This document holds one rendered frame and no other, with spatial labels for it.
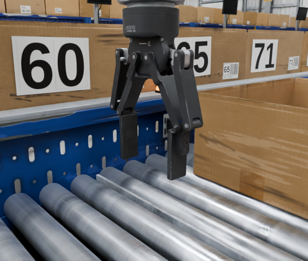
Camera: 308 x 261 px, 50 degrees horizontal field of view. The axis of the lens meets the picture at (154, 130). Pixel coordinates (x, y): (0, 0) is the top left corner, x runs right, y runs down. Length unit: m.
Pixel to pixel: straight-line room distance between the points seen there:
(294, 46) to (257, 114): 0.88
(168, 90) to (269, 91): 0.47
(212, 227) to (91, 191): 0.24
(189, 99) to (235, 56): 0.71
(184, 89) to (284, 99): 0.56
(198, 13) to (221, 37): 6.74
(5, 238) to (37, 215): 0.07
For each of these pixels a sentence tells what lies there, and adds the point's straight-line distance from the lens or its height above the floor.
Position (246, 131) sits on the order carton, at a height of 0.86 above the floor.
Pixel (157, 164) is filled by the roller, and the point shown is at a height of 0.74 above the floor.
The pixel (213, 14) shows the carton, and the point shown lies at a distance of 8.19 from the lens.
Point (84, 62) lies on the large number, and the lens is 0.74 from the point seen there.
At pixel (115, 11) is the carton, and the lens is 6.32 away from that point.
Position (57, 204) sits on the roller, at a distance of 0.61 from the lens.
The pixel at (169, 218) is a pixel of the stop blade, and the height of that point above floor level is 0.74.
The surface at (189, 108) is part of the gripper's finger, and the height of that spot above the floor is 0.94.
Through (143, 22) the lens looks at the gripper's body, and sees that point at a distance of 0.43.
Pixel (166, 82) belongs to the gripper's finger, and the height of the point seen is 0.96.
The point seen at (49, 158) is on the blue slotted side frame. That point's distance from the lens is 0.70.
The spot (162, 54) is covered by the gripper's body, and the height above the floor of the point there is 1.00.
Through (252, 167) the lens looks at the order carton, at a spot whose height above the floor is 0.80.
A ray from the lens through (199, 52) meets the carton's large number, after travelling 0.97.
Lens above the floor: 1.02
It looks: 15 degrees down
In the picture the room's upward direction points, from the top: straight up
